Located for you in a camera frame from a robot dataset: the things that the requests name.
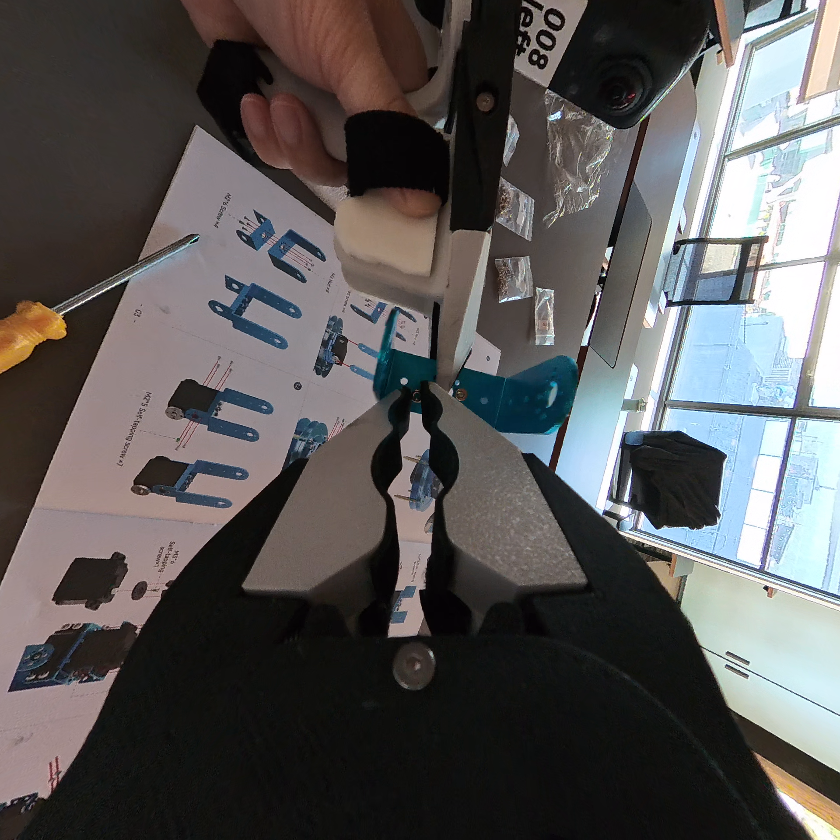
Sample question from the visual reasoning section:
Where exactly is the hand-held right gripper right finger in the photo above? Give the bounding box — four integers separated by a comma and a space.
419, 381, 589, 637

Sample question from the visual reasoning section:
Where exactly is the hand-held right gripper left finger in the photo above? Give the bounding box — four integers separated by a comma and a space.
241, 387, 412, 637

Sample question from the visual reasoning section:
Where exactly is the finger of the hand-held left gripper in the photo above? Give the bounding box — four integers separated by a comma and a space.
435, 230, 493, 392

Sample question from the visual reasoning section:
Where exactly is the blue metal bracket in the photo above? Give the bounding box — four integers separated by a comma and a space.
374, 307, 580, 437

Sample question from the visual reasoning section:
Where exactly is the light grey desk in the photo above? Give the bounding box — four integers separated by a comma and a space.
554, 72, 702, 526

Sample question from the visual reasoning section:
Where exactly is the dark grey desk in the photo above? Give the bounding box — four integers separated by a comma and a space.
0, 0, 651, 578

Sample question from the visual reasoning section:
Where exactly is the person's left hand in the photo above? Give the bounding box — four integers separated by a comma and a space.
180, 0, 442, 219

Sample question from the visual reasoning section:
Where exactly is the group of clear screw bags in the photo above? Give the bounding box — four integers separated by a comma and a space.
495, 115, 557, 347

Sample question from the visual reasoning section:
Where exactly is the crumpled clear plastic wrap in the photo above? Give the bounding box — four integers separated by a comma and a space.
541, 88, 616, 228

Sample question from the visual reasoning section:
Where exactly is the black jacket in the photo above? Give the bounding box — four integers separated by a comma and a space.
623, 430, 729, 532

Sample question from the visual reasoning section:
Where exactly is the printed assembly instruction sheet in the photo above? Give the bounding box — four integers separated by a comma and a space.
0, 125, 503, 834

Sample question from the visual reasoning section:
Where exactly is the black framed chair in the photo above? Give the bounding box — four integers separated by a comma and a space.
661, 235, 770, 307

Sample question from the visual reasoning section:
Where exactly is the large glass window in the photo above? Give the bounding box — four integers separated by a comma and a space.
640, 0, 840, 595

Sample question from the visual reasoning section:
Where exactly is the white low cabinet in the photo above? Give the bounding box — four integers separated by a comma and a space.
679, 564, 840, 739

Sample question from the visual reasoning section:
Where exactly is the grey desk cable hatch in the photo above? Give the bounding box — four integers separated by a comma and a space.
587, 180, 655, 368

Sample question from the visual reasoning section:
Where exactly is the yellow handled screwdriver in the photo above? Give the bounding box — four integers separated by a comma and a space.
0, 234, 200, 375

